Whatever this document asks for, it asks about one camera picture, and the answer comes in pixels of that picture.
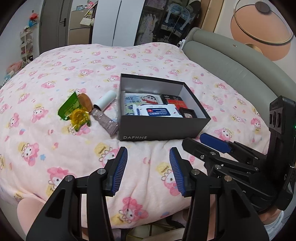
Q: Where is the white lint roller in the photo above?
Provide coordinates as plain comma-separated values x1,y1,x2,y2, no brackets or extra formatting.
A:
93,90,116,111

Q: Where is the beige refrigerator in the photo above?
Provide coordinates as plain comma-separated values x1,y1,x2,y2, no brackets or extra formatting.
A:
68,9,93,45

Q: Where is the grey glittery tube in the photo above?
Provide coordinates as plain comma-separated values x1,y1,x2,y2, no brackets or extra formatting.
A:
91,108,119,139

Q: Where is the cartoon printed pouch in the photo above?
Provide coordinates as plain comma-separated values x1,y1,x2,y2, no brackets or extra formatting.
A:
122,92,160,115

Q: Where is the open wardrobe with clothes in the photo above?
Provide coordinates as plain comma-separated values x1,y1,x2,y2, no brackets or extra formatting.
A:
134,0,202,45

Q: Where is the white storage shelf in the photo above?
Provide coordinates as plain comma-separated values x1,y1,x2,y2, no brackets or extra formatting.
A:
19,30,34,66

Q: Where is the dark grey cardboard box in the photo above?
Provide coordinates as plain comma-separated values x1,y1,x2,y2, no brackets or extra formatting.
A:
117,73,211,141

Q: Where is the green snack packet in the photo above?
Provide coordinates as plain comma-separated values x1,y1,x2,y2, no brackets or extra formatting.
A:
58,92,82,121

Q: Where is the person's right forearm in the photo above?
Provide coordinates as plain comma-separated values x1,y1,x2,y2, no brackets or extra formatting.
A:
258,207,285,233

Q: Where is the black and red box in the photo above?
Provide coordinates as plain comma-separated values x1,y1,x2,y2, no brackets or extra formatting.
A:
160,94,186,108

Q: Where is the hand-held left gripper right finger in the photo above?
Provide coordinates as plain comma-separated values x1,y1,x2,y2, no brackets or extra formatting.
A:
169,147,270,241

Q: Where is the pink printed blanket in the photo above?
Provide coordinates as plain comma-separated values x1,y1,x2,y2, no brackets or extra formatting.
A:
0,43,271,230

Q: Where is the white first aid case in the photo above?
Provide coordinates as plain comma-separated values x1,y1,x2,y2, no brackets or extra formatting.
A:
133,103,184,118

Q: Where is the yellow transparent packet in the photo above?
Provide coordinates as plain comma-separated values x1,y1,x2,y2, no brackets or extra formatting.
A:
69,108,92,135

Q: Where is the small black box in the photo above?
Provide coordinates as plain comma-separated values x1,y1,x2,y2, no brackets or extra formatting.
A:
179,108,197,119

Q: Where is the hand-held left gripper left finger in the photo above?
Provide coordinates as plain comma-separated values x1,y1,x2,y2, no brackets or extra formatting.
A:
26,146,129,241

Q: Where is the peach round wall picture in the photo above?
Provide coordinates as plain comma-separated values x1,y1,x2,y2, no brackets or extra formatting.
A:
213,0,296,62

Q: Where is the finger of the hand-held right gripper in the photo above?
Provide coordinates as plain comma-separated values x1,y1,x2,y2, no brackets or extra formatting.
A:
181,138,279,205
199,133,269,168

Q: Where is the grey door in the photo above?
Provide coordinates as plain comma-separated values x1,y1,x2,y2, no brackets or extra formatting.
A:
40,0,73,54

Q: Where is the grey padded headboard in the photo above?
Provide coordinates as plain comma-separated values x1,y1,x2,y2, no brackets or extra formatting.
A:
182,27,278,103

